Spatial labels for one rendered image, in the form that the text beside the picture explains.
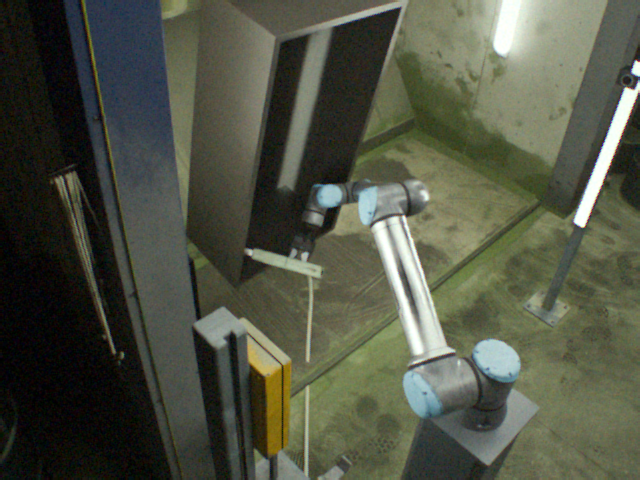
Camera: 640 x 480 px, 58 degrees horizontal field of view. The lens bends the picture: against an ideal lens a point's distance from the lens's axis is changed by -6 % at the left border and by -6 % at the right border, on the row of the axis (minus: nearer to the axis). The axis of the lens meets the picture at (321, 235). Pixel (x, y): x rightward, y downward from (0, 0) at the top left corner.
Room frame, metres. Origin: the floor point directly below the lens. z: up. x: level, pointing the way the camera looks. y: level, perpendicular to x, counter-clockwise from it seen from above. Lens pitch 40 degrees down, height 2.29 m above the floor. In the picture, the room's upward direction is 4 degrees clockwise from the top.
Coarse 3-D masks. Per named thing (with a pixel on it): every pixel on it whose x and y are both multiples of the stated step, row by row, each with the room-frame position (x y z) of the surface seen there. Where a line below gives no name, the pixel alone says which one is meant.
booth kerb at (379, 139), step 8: (408, 120) 3.83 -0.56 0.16; (392, 128) 3.70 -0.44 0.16; (400, 128) 3.77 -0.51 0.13; (408, 128) 3.84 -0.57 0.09; (376, 136) 3.58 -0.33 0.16; (384, 136) 3.65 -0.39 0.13; (392, 136) 3.71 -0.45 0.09; (368, 144) 3.53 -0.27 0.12; (376, 144) 3.59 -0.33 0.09; (360, 152) 3.47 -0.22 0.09
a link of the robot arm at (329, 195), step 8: (336, 184) 2.03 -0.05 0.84; (320, 192) 1.97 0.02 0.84; (328, 192) 1.97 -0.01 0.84; (336, 192) 1.98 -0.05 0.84; (344, 192) 2.00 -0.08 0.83; (312, 200) 2.03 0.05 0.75; (320, 200) 1.95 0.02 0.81; (328, 200) 1.95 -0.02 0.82; (336, 200) 1.96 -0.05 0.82; (344, 200) 1.98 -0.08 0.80; (320, 208) 2.00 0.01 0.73
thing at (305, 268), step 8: (256, 248) 1.90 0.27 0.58; (256, 256) 1.87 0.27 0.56; (264, 256) 1.86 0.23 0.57; (272, 256) 1.86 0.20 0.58; (280, 256) 1.86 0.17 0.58; (272, 264) 1.84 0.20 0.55; (280, 264) 1.83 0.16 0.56; (288, 264) 1.82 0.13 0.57; (296, 264) 1.82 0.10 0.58; (304, 264) 1.82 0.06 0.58; (304, 272) 1.79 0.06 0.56; (312, 272) 1.79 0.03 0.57; (320, 272) 1.79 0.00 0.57
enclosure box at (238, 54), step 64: (256, 0) 1.80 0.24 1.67; (320, 0) 1.89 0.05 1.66; (384, 0) 1.99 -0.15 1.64; (256, 64) 1.67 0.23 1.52; (320, 64) 2.32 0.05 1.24; (384, 64) 2.07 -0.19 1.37; (192, 128) 1.92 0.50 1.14; (256, 128) 1.67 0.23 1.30; (320, 128) 2.30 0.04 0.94; (192, 192) 1.94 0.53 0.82; (256, 192) 2.29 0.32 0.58
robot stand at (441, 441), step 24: (528, 408) 1.13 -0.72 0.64; (432, 432) 1.07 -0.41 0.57; (456, 432) 1.03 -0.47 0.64; (480, 432) 1.03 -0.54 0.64; (504, 432) 1.03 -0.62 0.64; (408, 456) 1.13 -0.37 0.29; (432, 456) 1.05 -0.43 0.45; (456, 456) 0.99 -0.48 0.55; (480, 456) 0.94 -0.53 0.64; (504, 456) 1.08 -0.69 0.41
